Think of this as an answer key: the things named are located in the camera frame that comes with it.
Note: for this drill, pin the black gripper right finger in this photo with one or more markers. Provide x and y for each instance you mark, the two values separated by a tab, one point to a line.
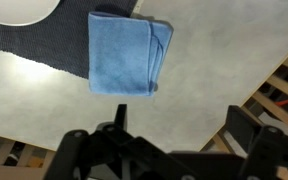
241	126

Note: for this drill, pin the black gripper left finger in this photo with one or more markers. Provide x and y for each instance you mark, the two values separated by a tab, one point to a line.
121	116

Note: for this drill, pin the blue towel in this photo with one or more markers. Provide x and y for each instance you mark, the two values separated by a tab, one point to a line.
125	54

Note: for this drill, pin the white round plate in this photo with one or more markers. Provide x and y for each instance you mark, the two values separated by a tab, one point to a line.
25	12

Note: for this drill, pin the wooden chair with slats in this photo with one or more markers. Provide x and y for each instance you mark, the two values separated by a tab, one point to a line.
267	159

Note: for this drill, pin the dark blue placemat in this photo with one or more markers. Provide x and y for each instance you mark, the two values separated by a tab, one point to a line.
61	40

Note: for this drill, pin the orange handled clamp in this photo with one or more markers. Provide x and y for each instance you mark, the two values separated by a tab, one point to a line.
282	103

